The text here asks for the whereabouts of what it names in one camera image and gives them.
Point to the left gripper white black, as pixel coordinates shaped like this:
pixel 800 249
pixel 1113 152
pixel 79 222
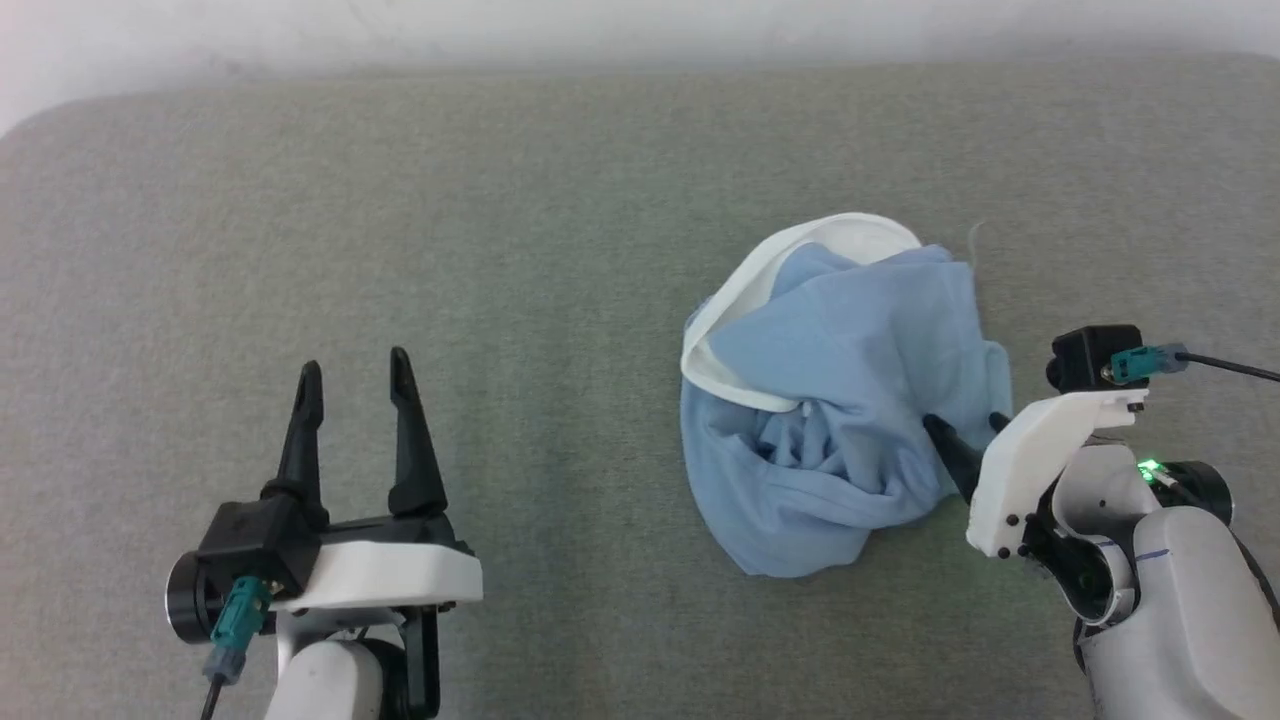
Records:
pixel 390 575

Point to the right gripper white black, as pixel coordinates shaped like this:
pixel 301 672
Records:
pixel 1030 470

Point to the light blue garment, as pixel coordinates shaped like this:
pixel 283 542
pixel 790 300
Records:
pixel 850 350

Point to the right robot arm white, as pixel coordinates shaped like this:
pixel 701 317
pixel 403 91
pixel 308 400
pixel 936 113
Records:
pixel 1170 590

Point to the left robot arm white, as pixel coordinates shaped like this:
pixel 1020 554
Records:
pixel 330 680

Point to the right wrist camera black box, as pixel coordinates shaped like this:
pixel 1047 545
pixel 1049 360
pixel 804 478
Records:
pixel 1085 358

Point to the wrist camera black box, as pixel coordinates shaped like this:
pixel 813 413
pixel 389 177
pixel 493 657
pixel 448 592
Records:
pixel 1085 358
pixel 255 545

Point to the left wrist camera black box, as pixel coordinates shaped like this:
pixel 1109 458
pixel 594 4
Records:
pixel 255 545

